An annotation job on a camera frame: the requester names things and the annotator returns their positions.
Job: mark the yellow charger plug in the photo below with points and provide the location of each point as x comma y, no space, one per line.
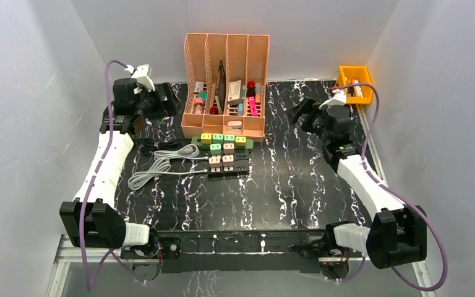
240,141
206,138

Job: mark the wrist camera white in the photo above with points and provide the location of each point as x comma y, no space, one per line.
142,74
339,98

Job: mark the black power strip front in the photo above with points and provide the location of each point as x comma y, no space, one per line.
239,167

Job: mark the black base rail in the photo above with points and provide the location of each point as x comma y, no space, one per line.
248,250

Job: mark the white box in organizer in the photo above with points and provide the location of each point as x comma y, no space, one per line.
234,93

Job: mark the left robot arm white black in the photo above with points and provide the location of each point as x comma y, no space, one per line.
90,219

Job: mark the pink charger plug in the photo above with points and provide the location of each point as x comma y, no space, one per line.
228,148

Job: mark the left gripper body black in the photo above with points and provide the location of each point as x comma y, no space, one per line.
165,98

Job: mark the green white charger plug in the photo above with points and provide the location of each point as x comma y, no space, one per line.
216,149

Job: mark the pink white charger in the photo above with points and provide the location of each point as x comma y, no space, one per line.
215,162

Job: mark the orange desk file organizer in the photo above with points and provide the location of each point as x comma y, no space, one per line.
227,83

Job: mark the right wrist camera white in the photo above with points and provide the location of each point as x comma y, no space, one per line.
339,98

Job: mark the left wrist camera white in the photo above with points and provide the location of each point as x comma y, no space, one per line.
142,74

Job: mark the black tablet in organizer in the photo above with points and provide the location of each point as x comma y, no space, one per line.
220,93

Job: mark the green power strip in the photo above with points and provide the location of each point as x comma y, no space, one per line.
196,141

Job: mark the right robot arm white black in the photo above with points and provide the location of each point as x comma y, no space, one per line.
397,235

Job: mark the black power strip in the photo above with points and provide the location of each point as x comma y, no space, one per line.
239,154
239,167

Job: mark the yellow storage bin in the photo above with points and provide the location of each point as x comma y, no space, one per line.
353,76

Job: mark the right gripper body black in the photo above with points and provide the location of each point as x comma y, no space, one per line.
315,119

